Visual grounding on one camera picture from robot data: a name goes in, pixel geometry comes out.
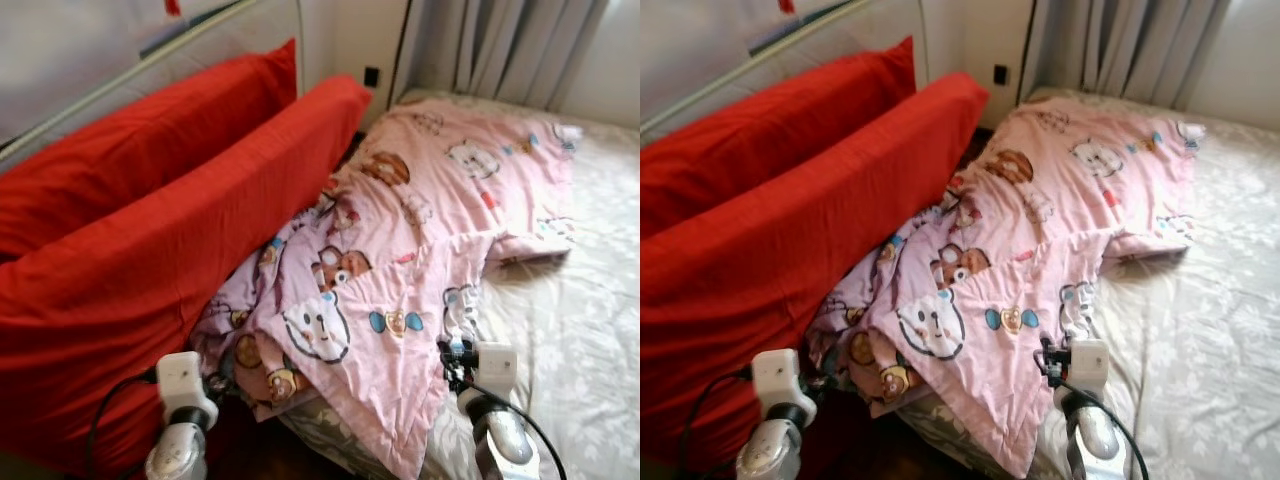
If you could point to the dark wall socket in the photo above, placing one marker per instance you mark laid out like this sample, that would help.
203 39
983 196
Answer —
371 76
1000 75

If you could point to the grey white upright mattress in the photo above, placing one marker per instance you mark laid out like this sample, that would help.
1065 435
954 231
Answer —
870 35
250 40

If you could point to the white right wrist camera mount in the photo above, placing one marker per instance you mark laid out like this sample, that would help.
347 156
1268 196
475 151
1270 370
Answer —
497 365
1090 362

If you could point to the pink cartoon bear blanket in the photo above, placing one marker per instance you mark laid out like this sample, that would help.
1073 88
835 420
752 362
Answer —
1040 270
420 270

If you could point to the red fabric cushion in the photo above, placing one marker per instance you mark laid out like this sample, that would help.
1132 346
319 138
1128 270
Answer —
130 150
760 140
780 260
150 260

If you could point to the grey pleated curtain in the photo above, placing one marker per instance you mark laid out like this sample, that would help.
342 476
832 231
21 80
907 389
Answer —
1120 45
500 45

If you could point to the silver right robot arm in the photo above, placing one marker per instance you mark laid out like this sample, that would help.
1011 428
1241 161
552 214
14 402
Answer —
500 445
1092 445

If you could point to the bed with beige floral sheet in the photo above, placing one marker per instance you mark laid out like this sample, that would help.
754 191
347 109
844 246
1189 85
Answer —
590 330
1220 330

